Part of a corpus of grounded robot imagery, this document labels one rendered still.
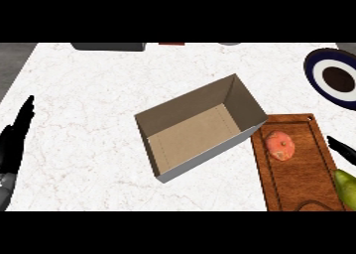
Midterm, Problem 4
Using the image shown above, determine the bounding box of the open cardboard box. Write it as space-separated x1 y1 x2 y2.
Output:
133 73 269 185

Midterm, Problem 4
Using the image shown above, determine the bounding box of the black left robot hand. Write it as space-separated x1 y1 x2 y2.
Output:
0 94 37 179

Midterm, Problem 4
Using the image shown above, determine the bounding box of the green pear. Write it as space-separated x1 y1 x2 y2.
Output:
331 169 356 211

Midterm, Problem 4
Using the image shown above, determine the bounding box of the brown wooden cutting board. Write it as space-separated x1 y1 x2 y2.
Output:
250 113 354 212

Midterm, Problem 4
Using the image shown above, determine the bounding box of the dark grey flat appliance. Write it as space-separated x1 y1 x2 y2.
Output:
71 42 148 53

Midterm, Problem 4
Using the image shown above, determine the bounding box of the orange-red round fruit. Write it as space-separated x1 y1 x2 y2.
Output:
264 130 297 162

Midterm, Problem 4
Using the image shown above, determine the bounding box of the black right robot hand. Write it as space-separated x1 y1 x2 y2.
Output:
325 135 356 176

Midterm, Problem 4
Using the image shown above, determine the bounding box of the blue and white plate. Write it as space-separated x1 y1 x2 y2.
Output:
301 48 356 112

